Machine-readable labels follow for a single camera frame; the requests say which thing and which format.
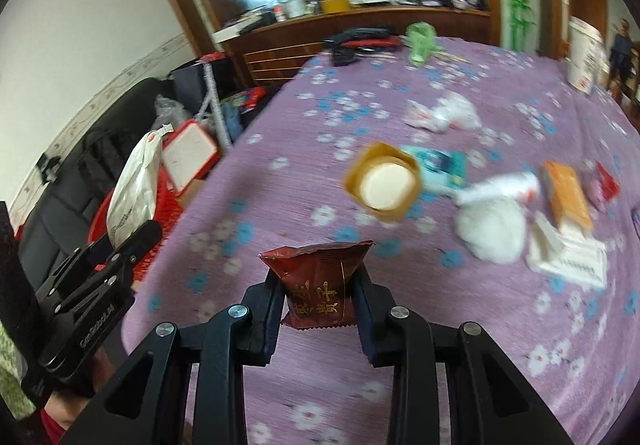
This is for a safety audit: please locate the dark red snack packet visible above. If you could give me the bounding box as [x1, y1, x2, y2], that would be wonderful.
[258, 240, 376, 331]

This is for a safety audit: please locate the white box with red rim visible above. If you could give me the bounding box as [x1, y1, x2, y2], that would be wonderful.
[162, 120, 221, 196]

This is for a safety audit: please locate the wooden counter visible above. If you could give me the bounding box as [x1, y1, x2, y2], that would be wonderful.
[215, 5, 493, 86]

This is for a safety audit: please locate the white crumpled plastic bag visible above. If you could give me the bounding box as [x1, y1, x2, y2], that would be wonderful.
[404, 91, 483, 132]

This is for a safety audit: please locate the clear plastic bag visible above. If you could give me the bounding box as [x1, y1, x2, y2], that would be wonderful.
[152, 95, 193, 132]

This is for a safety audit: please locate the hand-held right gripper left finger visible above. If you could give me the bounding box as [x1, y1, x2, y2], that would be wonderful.
[60, 272, 288, 445]

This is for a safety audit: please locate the white printed plastic bag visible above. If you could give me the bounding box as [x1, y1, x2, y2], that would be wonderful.
[106, 127, 173, 251]

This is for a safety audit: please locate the tall white paper cup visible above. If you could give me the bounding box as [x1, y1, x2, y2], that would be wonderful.
[566, 17, 608, 93]

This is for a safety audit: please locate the pink and red wrapper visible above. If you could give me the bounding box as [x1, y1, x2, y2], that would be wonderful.
[585, 162, 621, 210]

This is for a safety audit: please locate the red plastic basket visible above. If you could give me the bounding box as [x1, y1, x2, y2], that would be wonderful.
[87, 170, 201, 276]

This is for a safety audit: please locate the dark blue bag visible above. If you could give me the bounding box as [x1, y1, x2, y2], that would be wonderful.
[170, 57, 241, 102]

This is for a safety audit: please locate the white long wrapper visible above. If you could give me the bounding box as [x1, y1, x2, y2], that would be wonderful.
[455, 171, 541, 206]

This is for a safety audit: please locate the teal cartoon tissue pack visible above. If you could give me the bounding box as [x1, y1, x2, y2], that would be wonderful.
[402, 146, 468, 190]

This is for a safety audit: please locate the black wall device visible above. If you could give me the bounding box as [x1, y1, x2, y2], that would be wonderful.
[37, 152, 62, 184]

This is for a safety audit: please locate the white round bun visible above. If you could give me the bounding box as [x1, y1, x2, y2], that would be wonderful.
[454, 199, 528, 263]

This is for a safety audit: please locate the black leather sofa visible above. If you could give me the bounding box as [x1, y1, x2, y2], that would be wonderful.
[10, 77, 201, 276]

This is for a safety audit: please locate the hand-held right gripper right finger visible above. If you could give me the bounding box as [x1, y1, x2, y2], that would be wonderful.
[352, 270, 576, 445]

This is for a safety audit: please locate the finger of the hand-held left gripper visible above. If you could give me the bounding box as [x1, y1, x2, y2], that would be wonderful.
[95, 220, 164, 287]

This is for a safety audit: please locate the white flat box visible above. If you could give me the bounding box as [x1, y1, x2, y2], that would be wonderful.
[526, 211, 608, 287]

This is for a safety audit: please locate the white flat book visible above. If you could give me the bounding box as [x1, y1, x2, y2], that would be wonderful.
[212, 21, 262, 44]

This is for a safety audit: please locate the red and blue bag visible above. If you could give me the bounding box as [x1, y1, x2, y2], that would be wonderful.
[220, 87, 267, 114]

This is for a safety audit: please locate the orange carton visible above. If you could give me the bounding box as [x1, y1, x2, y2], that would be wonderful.
[543, 161, 593, 231]

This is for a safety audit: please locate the yellow paper cup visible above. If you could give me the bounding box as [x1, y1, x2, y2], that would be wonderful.
[344, 141, 423, 224]

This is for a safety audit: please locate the purple floral tablecloth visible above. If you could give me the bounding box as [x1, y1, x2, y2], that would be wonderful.
[120, 37, 640, 445]

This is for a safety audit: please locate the black and red pouch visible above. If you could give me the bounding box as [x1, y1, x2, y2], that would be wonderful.
[324, 27, 403, 67]

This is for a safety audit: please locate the white pole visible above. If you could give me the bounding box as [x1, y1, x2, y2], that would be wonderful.
[200, 64, 234, 146]

